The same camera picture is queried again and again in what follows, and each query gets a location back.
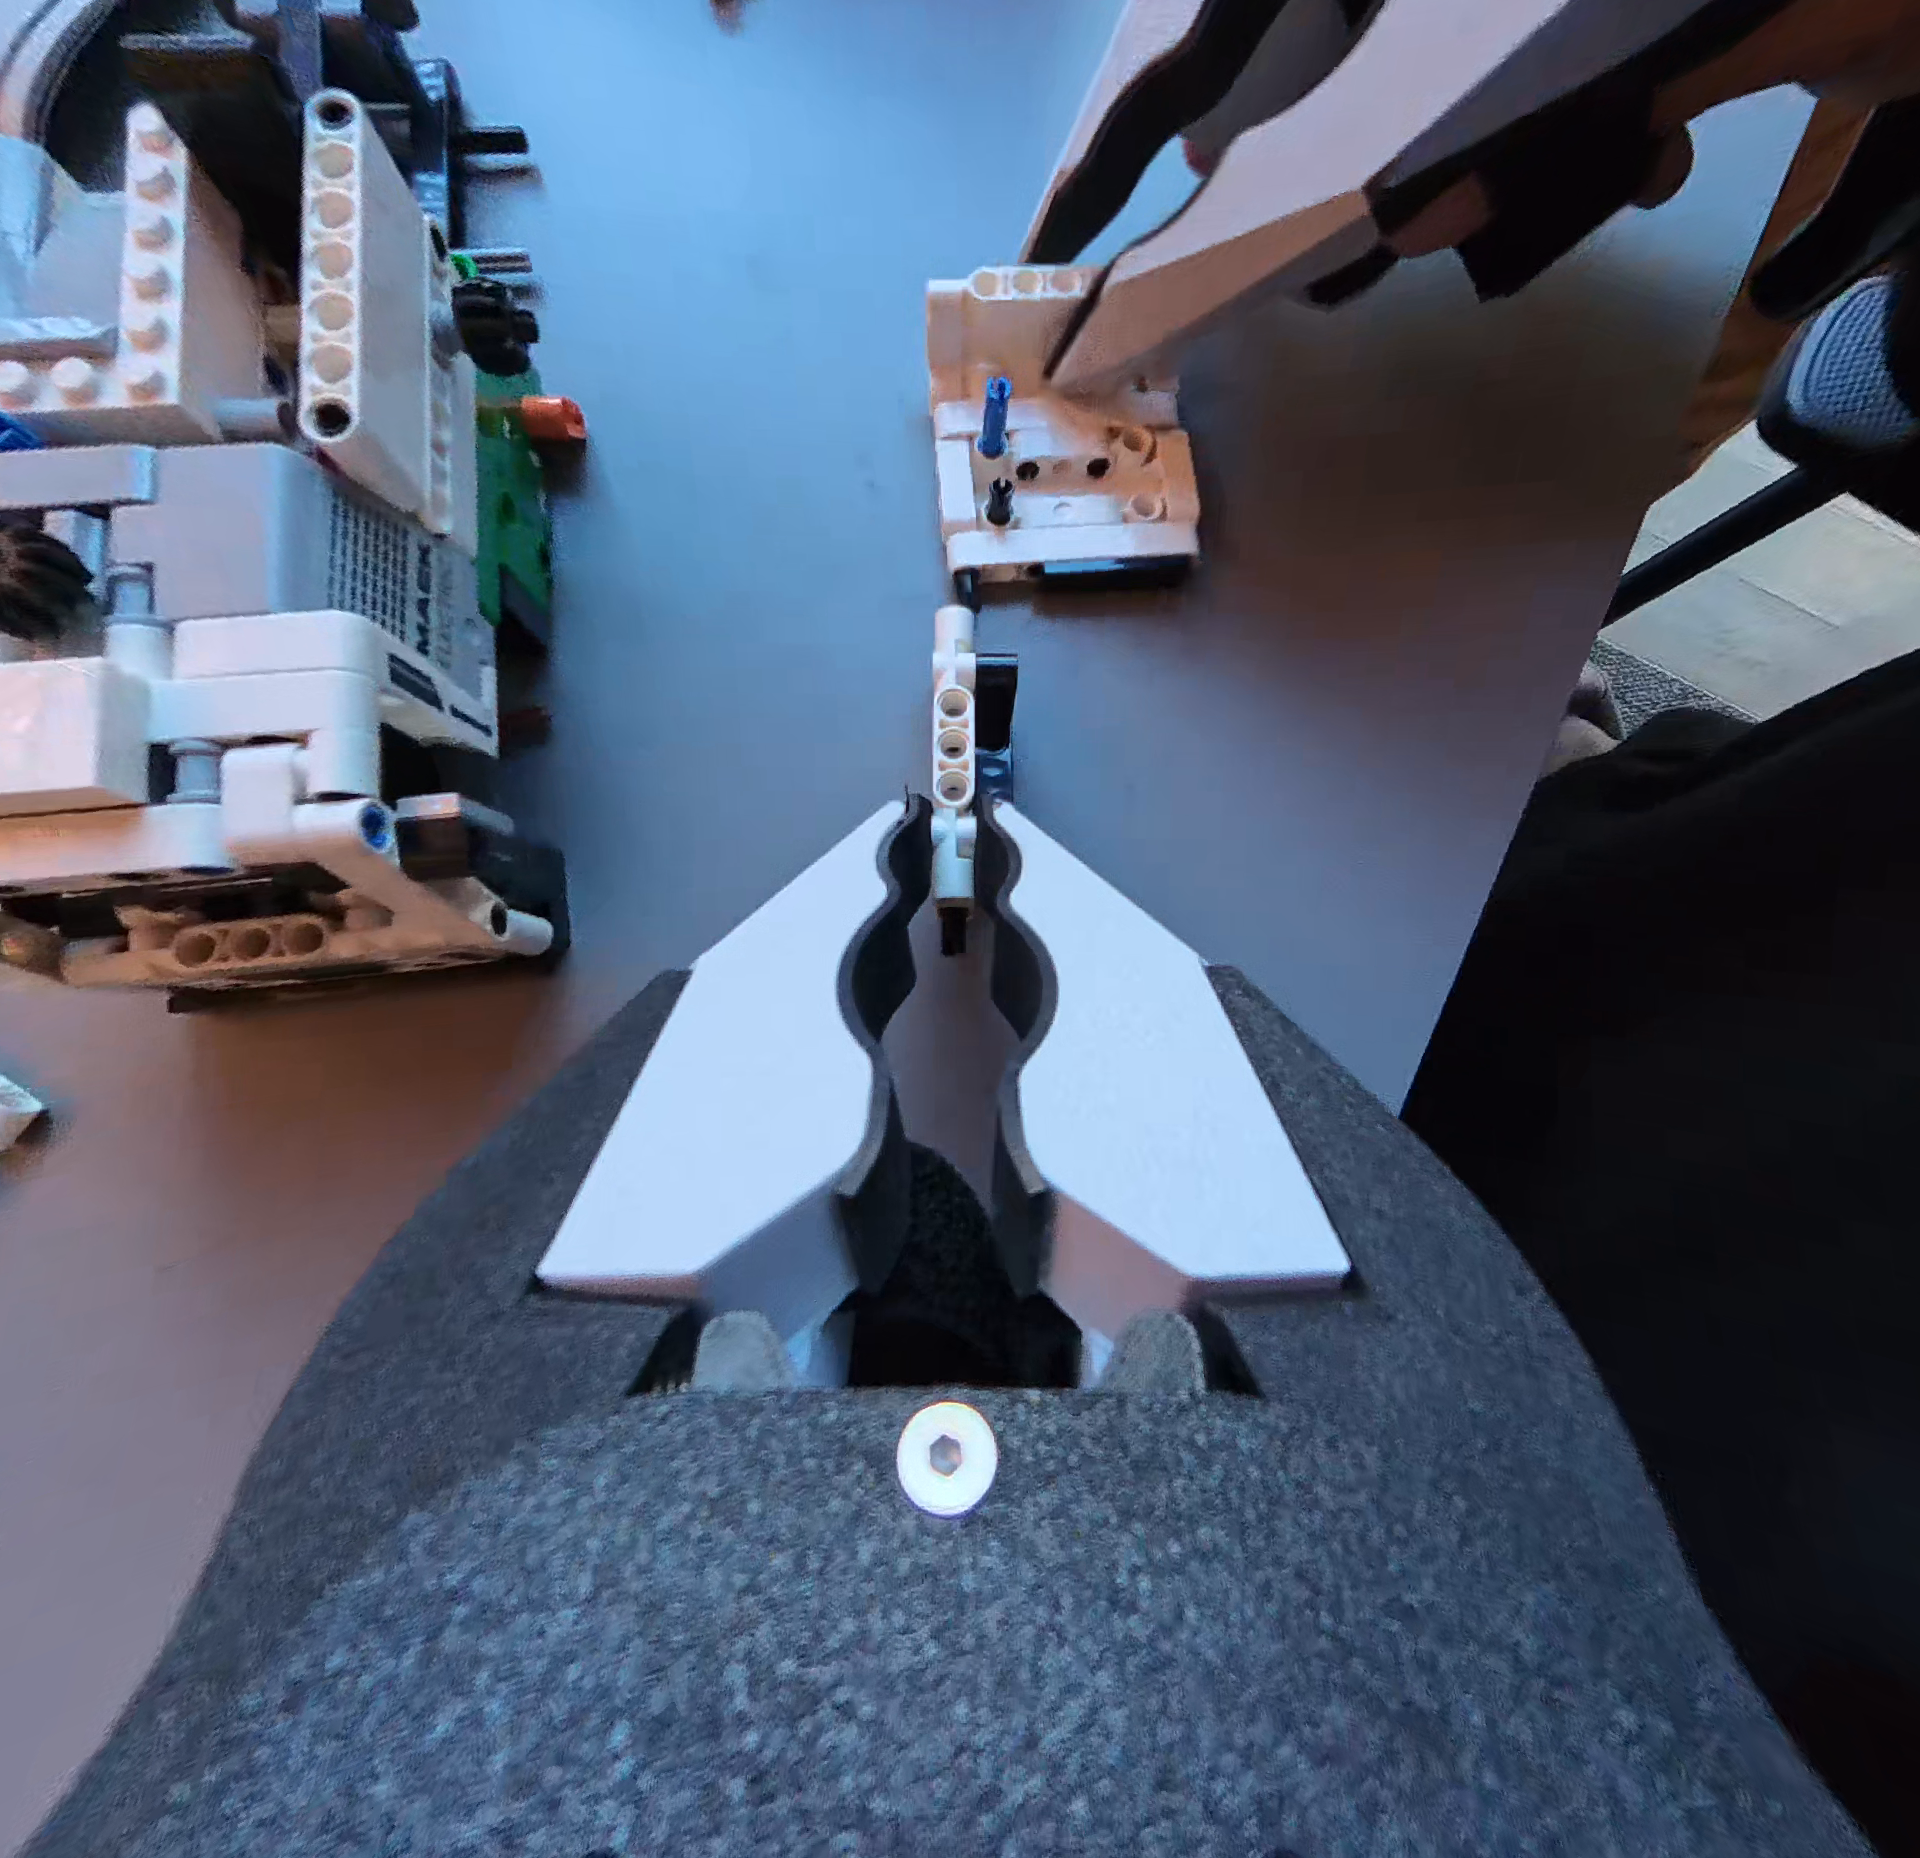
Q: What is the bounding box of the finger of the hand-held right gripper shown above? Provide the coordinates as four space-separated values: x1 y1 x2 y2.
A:
1028 0 1424 271
1041 0 1863 397

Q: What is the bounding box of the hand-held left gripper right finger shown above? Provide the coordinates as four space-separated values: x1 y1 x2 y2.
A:
972 799 1356 1358

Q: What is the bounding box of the white lego panel assembly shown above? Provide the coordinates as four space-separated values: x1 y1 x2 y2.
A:
925 265 1205 592

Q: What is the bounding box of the white green lego truck model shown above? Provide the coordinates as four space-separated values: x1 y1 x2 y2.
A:
0 0 588 1014

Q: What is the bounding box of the black mesh office chair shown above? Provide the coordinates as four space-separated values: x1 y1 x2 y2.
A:
1605 275 1920 629

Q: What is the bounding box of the person's right hand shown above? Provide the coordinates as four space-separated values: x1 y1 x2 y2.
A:
1372 0 1920 261

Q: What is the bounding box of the white angled lego beam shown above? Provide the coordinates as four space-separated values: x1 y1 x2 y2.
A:
928 599 1024 963

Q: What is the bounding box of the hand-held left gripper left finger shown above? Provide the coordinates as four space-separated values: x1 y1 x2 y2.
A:
537 793 922 1389

